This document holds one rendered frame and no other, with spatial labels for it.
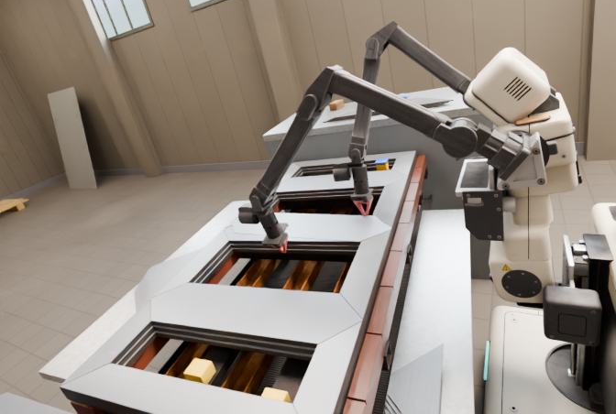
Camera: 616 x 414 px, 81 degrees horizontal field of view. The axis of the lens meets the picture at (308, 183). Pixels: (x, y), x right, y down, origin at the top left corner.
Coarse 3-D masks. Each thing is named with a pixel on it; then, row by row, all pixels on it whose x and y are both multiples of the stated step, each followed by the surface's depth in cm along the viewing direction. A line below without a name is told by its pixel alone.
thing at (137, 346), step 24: (312, 168) 210; (288, 192) 182; (312, 192) 177; (336, 192) 171; (240, 240) 146; (288, 240) 137; (312, 240) 133; (216, 264) 139; (384, 264) 115; (144, 336) 108; (168, 336) 109; (192, 336) 105; (216, 336) 101; (240, 336) 98; (360, 336) 89; (120, 360) 101; (96, 408) 91; (120, 408) 86; (336, 408) 73
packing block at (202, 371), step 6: (192, 360) 99; (198, 360) 98; (204, 360) 98; (192, 366) 96; (198, 366) 96; (204, 366) 96; (210, 366) 96; (186, 372) 95; (192, 372) 95; (198, 372) 94; (204, 372) 94; (210, 372) 96; (186, 378) 96; (192, 378) 95; (198, 378) 94; (204, 378) 94; (210, 378) 96
